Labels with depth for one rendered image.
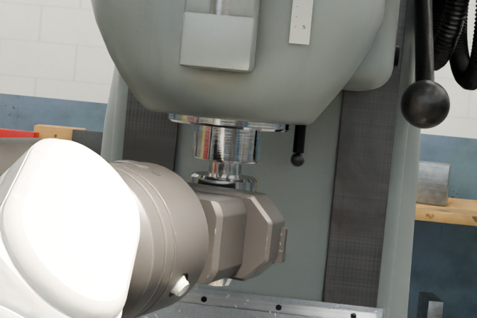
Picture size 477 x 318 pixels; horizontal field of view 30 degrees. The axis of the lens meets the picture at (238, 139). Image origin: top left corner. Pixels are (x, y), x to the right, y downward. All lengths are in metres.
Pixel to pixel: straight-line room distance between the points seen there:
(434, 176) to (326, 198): 3.34
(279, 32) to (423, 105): 0.10
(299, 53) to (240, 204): 0.10
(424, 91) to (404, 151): 0.46
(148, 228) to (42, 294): 0.12
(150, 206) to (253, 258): 0.12
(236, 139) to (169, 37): 0.10
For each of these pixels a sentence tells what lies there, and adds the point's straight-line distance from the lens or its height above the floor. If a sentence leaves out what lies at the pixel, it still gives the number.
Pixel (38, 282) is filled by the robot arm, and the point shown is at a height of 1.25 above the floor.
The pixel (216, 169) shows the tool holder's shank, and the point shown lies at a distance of 0.62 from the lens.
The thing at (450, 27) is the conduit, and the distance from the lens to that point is 0.84.
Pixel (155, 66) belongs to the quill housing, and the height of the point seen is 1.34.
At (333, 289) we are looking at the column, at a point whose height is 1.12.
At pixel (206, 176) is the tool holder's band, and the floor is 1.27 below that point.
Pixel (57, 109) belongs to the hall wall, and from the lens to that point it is 5.01.
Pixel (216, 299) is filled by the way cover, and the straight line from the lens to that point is 1.01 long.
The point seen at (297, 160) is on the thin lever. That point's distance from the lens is 0.62.
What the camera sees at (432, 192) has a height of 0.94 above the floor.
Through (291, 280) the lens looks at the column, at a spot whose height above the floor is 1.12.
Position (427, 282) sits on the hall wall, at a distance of 4.95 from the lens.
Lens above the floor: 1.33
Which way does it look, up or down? 3 degrees down
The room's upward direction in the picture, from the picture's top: 5 degrees clockwise
